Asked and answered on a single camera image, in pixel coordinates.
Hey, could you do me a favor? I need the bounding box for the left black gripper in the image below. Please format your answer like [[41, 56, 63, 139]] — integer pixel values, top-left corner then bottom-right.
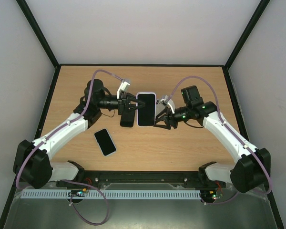
[[97, 93, 146, 116]]

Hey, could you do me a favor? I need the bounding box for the lilac phone case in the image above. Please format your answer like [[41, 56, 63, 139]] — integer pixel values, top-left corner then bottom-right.
[[136, 92, 156, 126]]

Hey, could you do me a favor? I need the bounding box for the phone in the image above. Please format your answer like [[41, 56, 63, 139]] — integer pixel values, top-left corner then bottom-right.
[[94, 128, 117, 156]]

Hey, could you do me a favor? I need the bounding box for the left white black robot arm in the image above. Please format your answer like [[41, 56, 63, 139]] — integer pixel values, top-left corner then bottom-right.
[[13, 79, 145, 189]]

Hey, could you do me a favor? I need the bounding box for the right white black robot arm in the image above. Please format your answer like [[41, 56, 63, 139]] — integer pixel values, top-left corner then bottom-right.
[[155, 86, 271, 193]]

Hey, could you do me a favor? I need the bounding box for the black phone case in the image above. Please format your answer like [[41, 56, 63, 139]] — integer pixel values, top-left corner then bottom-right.
[[120, 111, 135, 128]]

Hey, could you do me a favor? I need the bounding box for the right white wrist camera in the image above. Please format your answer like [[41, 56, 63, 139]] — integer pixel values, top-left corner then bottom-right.
[[155, 95, 175, 116]]

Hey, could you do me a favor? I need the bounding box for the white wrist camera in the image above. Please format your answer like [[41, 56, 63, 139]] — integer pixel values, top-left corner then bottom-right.
[[117, 79, 131, 99], [155, 95, 175, 116]]

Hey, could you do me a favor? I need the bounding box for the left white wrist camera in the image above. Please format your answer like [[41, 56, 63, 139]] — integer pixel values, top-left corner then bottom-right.
[[117, 79, 131, 99]]

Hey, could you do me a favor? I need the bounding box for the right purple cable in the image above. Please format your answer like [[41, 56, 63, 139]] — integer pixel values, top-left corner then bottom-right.
[[165, 76, 272, 206]]

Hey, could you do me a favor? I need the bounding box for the purple cable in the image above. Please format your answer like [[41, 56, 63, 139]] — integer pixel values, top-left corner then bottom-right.
[[15, 69, 124, 225], [165, 76, 272, 206]]

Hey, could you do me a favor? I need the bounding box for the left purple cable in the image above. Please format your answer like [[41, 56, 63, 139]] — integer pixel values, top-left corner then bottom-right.
[[15, 69, 124, 225]]

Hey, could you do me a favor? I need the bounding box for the black aluminium frame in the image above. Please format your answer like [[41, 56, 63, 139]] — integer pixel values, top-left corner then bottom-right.
[[0, 0, 286, 229]]

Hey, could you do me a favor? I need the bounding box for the black mounting rail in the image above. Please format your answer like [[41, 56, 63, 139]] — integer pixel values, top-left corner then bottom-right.
[[56, 170, 267, 190]]

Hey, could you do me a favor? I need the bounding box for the light blue slotted cable duct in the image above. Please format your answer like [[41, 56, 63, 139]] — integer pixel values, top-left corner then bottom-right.
[[20, 189, 200, 200]]

